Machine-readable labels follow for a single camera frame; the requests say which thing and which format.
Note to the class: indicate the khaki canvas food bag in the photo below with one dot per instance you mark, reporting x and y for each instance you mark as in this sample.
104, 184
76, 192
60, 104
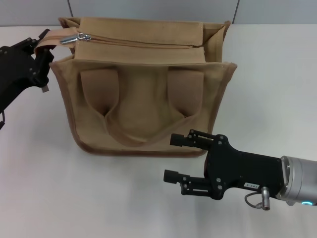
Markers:
138, 99

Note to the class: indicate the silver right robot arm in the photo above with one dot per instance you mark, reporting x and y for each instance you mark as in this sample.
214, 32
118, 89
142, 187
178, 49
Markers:
301, 178

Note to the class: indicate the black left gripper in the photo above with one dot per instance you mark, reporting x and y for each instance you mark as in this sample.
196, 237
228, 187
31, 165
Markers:
17, 67

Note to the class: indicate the silver metal zipper pull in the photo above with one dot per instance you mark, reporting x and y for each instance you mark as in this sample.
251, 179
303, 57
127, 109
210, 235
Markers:
71, 38

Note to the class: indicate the small silver metal plug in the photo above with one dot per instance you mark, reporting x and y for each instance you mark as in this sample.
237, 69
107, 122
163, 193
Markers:
45, 89

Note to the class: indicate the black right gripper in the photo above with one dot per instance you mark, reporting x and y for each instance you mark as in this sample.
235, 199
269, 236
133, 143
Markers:
247, 168

